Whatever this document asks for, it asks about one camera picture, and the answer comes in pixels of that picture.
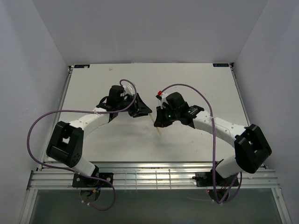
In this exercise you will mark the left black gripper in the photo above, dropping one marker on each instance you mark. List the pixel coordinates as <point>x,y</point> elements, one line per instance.
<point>141,107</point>

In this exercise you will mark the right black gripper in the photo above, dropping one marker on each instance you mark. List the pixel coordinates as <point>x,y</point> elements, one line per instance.
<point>160,121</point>

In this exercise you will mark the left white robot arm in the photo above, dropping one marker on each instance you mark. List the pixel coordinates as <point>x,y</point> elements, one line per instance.
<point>66,142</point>

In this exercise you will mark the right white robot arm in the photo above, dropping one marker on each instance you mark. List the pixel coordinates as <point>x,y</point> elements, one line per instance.
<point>250,145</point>

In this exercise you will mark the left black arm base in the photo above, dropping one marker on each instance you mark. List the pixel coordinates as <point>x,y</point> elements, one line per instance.
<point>84,182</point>

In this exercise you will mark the left blue corner label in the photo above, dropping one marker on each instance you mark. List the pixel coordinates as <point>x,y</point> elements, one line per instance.
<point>81,66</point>

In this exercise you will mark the blue corner label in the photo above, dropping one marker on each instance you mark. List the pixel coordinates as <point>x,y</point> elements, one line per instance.
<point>220,65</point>
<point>81,66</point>

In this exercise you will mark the right blue corner label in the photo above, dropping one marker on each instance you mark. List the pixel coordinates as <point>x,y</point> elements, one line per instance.
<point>220,65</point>

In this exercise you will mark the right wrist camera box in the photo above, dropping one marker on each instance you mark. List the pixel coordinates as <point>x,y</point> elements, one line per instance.
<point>163,102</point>

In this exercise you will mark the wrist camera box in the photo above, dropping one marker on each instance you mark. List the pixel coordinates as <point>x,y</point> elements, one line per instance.
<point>129,89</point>
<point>163,102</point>

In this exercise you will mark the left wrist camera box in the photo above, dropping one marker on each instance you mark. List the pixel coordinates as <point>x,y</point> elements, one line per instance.
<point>129,89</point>

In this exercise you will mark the white wire guard grid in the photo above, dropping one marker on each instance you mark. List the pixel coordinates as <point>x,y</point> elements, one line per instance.
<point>152,180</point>

